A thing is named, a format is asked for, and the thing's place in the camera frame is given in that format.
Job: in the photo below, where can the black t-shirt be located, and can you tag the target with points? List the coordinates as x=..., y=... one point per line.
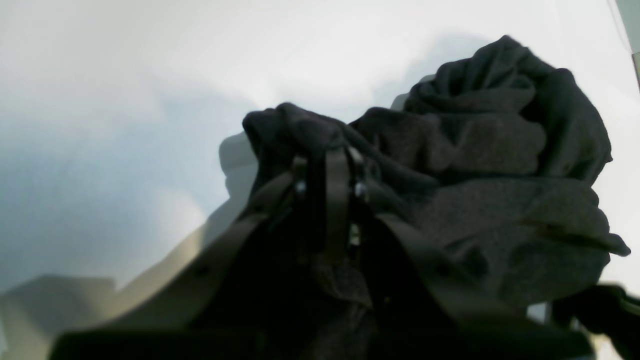
x=493, y=160

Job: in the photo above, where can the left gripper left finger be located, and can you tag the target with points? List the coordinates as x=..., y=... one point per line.
x=248, y=296

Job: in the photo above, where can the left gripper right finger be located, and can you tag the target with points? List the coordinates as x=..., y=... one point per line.
x=426, y=308

